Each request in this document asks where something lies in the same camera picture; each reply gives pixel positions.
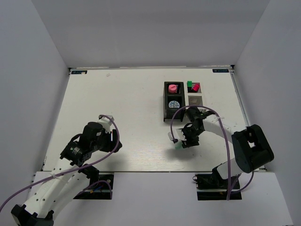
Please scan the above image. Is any blue table label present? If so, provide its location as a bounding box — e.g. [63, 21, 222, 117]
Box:
[212, 69, 229, 73]
[71, 70, 87, 74]

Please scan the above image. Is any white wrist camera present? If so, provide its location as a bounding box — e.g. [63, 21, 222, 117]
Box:
[168, 129, 186, 143]
[97, 115, 114, 133]

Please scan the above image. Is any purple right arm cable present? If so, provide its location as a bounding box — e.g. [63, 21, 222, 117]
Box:
[169, 105, 255, 201]

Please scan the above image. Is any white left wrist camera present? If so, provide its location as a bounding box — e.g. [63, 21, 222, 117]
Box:
[97, 115, 114, 133]

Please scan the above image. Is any white slotted organizer container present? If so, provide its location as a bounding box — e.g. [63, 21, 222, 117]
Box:
[184, 81, 205, 106]

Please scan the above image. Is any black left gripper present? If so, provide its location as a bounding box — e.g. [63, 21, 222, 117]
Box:
[91, 128, 123, 152]

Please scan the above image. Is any right blue table label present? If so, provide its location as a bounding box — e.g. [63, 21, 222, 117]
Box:
[212, 69, 229, 73]

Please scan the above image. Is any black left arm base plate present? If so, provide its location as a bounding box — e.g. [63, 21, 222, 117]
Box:
[74, 173, 114, 200]

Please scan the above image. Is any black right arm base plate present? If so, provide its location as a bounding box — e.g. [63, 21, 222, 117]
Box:
[192, 174, 228, 201]

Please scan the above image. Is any black organizer container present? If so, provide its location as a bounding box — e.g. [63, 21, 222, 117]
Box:
[163, 81, 185, 121]

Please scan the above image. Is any green cap black highlighter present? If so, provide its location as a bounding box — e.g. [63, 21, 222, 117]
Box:
[187, 81, 192, 88]

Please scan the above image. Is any left blue table label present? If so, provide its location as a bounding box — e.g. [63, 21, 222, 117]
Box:
[71, 70, 87, 74]

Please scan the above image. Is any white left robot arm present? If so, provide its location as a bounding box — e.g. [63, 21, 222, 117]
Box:
[11, 115, 122, 226]

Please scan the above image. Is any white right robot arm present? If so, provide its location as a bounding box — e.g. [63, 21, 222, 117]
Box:
[176, 107, 274, 189]

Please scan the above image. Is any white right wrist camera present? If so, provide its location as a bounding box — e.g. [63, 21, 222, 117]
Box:
[168, 129, 186, 143]

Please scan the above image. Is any pink cap black highlighter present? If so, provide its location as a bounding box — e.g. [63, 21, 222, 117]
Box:
[191, 84, 200, 93]

